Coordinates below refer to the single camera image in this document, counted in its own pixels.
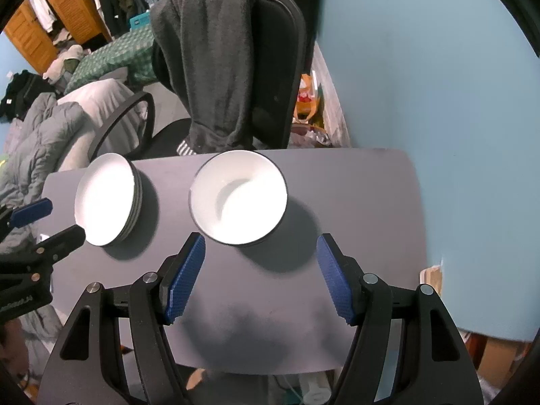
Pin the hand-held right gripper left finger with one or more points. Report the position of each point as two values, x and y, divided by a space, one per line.
185 282

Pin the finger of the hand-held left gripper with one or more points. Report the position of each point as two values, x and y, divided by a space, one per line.
31 213
63 240

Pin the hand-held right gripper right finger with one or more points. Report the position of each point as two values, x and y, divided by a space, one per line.
335 282

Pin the white plate with dark rim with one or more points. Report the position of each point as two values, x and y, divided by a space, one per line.
136 206
140 202
103 198

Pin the white bowl with grey outside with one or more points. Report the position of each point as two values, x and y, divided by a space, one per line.
236 190
265 240

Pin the grey quilted duvet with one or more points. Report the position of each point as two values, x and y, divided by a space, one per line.
42 143

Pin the black garment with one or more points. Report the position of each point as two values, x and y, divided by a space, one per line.
21 88

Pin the striped grey cloth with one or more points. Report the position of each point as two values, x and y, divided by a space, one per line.
185 147

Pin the beige bed sheet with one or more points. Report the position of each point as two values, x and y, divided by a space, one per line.
105 97

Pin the pile of plastic bags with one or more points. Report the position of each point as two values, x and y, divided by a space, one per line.
312 137

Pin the pile of light clothes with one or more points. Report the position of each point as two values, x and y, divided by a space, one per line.
67 57

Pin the green checkered cloth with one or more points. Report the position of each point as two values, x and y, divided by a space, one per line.
109 59

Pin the orange plastic bag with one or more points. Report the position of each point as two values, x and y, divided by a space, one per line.
306 101

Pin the white hanging shirt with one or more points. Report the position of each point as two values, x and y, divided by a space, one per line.
44 12

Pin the wooden wardrobe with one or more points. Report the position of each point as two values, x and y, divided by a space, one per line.
76 4

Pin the black office chair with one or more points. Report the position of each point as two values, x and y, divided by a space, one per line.
274 71

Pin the teal plastic crate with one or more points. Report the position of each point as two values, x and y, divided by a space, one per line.
141 20

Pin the dark hanging clothes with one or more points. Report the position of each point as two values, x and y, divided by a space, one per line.
122 0

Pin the dark grey fleece blanket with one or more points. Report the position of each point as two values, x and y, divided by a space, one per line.
211 50

